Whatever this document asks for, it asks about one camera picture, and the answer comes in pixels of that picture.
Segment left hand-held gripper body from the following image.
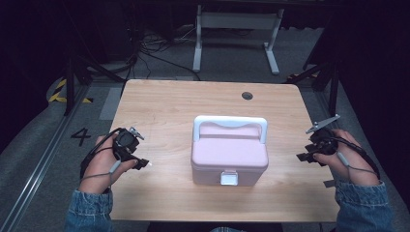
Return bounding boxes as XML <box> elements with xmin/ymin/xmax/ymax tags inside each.
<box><xmin>111</xmin><ymin>126</ymin><xmax>145</xmax><ymax>162</ymax></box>

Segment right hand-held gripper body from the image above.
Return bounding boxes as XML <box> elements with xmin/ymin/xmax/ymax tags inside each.
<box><xmin>305</xmin><ymin>113</ymin><xmax>341</xmax><ymax>160</ymax></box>

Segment pink storage box white handle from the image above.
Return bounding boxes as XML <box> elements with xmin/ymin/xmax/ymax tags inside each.
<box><xmin>190</xmin><ymin>114</ymin><xmax>270</xmax><ymax>188</ymax></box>

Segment person's right hand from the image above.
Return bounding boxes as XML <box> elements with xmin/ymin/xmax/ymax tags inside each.
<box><xmin>312</xmin><ymin>129</ymin><xmax>381</xmax><ymax>188</ymax></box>

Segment person's left hand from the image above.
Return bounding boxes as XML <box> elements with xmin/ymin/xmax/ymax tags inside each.
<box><xmin>79</xmin><ymin>132</ymin><xmax>139</xmax><ymax>194</ymax></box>

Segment black tripod stand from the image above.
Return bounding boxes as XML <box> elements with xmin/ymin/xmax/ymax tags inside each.
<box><xmin>282</xmin><ymin>60</ymin><xmax>341</xmax><ymax>118</ymax></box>
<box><xmin>62</xmin><ymin>53</ymin><xmax>128</xmax><ymax>117</ymax></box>

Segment yellow black floor tape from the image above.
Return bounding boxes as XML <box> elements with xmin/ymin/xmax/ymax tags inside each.
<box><xmin>47</xmin><ymin>78</ymin><xmax>95</xmax><ymax>105</ymax></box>

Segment grey cable of left gripper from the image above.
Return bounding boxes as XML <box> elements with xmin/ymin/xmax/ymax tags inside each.
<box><xmin>79</xmin><ymin>154</ymin><xmax>123</xmax><ymax>189</ymax></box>

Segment grey cable of gripper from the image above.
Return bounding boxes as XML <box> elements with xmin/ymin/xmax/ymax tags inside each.
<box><xmin>336</xmin><ymin>151</ymin><xmax>380</xmax><ymax>179</ymax></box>
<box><xmin>79</xmin><ymin>154</ymin><xmax>123</xmax><ymax>189</ymax></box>

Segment grey cable of right gripper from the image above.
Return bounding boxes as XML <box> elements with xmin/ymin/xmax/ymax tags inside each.
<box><xmin>336</xmin><ymin>151</ymin><xmax>380</xmax><ymax>179</ymax></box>

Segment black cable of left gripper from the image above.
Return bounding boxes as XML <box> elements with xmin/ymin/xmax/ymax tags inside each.
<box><xmin>79</xmin><ymin>127</ymin><xmax>124</xmax><ymax>182</ymax></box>

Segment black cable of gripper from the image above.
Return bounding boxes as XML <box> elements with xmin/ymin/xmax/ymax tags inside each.
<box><xmin>79</xmin><ymin>127</ymin><xmax>124</xmax><ymax>182</ymax></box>
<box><xmin>328</xmin><ymin>136</ymin><xmax>382</xmax><ymax>181</ymax></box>

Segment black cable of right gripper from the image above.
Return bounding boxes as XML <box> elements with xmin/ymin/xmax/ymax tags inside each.
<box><xmin>328</xmin><ymin>136</ymin><xmax>382</xmax><ymax>181</ymax></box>

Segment metal floor rail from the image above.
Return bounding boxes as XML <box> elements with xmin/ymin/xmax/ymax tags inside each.
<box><xmin>0</xmin><ymin>84</ymin><xmax>93</xmax><ymax>232</ymax></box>

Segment black floor cables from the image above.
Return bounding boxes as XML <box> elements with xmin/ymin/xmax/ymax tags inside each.
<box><xmin>120</xmin><ymin>28</ymin><xmax>201</xmax><ymax>82</ymax></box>

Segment white metal desk frame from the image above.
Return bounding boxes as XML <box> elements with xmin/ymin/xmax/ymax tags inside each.
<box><xmin>191</xmin><ymin>4</ymin><xmax>285</xmax><ymax>76</ymax></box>

